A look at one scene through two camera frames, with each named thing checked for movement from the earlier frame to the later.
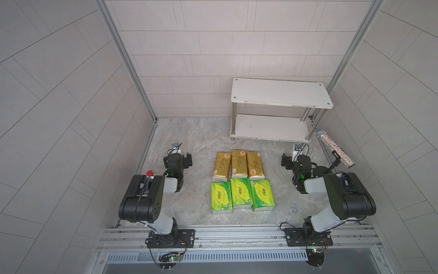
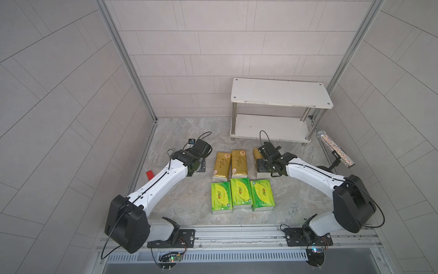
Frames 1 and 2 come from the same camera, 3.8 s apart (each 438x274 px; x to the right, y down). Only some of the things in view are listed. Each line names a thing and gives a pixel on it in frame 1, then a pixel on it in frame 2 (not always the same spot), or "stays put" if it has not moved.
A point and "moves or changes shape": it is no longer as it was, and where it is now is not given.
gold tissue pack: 255,166 moves or changes shape
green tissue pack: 262,195 stays put
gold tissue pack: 239,164 stays put
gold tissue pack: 221,168 stays put
